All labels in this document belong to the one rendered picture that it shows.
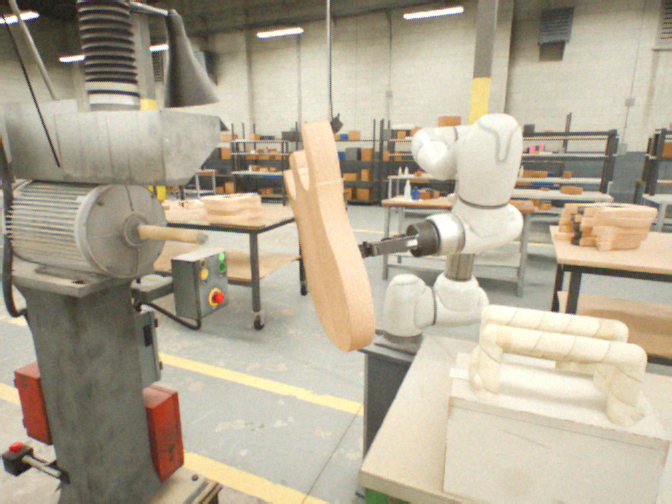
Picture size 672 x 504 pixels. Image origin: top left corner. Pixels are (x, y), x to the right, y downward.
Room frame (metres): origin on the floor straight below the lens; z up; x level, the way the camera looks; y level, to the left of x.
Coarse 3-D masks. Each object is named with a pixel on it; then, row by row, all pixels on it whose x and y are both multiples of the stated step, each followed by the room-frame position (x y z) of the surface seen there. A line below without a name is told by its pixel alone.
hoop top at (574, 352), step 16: (496, 336) 0.53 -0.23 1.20; (512, 336) 0.52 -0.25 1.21; (528, 336) 0.52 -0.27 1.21; (544, 336) 0.52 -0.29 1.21; (560, 336) 0.51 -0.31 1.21; (576, 336) 0.51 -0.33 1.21; (528, 352) 0.52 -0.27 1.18; (544, 352) 0.51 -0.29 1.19; (560, 352) 0.50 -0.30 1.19; (576, 352) 0.49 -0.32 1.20; (592, 352) 0.49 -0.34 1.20; (608, 352) 0.48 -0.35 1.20; (624, 352) 0.48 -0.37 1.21; (640, 352) 0.48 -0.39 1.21
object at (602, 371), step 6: (618, 336) 0.55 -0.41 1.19; (624, 336) 0.55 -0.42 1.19; (618, 342) 0.55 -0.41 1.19; (624, 342) 0.55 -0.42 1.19; (600, 366) 0.56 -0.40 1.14; (606, 366) 0.55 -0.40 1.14; (612, 366) 0.55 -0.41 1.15; (594, 372) 0.57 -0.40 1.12; (600, 372) 0.56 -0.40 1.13; (606, 372) 0.55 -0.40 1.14; (612, 372) 0.55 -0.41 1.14; (594, 378) 0.57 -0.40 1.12; (600, 378) 0.56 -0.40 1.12; (594, 384) 0.56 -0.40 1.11; (600, 384) 0.55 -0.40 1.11; (600, 390) 0.55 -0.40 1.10; (606, 390) 0.55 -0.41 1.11
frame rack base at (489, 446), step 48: (528, 384) 0.57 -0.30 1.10; (576, 384) 0.57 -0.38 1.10; (480, 432) 0.52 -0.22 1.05; (528, 432) 0.50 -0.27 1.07; (576, 432) 0.48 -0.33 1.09; (624, 432) 0.46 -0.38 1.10; (480, 480) 0.52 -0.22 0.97; (528, 480) 0.50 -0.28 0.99; (576, 480) 0.48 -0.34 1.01; (624, 480) 0.46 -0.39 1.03
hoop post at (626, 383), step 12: (624, 372) 0.48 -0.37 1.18; (636, 372) 0.47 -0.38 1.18; (612, 384) 0.49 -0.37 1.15; (624, 384) 0.48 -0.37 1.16; (636, 384) 0.47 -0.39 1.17; (612, 396) 0.49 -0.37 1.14; (624, 396) 0.47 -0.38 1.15; (636, 396) 0.47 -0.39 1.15; (612, 408) 0.48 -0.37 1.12; (624, 408) 0.47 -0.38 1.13; (612, 420) 0.48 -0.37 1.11; (624, 420) 0.47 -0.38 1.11
